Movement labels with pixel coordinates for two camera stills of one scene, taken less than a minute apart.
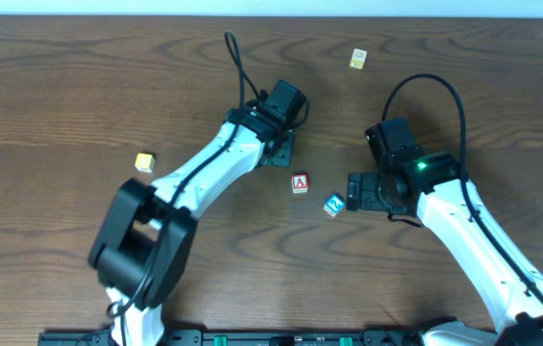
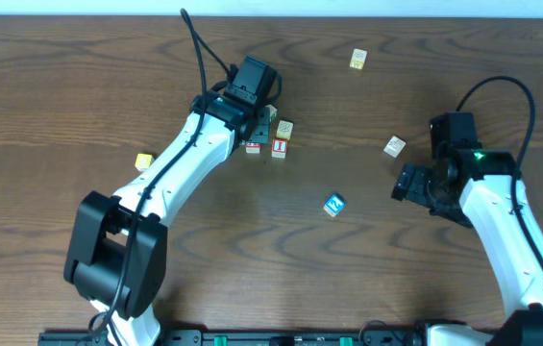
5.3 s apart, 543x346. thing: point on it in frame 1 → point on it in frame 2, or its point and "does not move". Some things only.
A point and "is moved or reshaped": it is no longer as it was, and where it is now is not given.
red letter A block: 300,183 is moved or reshaped
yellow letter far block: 358,59 does not move
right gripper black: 364,192 → 408,183
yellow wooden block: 145,162 does not move
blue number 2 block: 333,205 does not move
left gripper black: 282,152 → 259,129
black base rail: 240,337 does not move
